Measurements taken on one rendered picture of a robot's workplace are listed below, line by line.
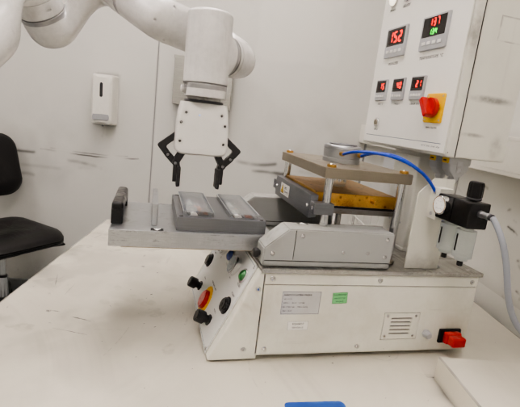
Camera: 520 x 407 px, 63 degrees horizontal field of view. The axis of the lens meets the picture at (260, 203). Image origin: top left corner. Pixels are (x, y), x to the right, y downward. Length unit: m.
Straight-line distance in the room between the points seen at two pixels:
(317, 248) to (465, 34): 0.46
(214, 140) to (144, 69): 1.67
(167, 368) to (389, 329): 0.43
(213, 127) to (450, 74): 0.45
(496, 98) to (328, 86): 1.62
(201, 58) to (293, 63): 1.65
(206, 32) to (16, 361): 0.64
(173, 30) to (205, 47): 0.15
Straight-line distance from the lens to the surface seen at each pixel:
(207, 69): 0.80
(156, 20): 0.92
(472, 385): 0.83
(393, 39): 1.07
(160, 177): 2.46
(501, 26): 0.91
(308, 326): 0.81
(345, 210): 0.83
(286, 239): 0.74
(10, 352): 0.86
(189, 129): 0.81
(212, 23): 0.81
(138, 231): 0.75
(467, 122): 0.87
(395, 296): 0.87
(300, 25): 2.46
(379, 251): 0.82
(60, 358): 0.82
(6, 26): 1.02
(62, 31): 1.13
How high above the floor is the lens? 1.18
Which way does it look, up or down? 11 degrees down
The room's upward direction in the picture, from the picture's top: 7 degrees clockwise
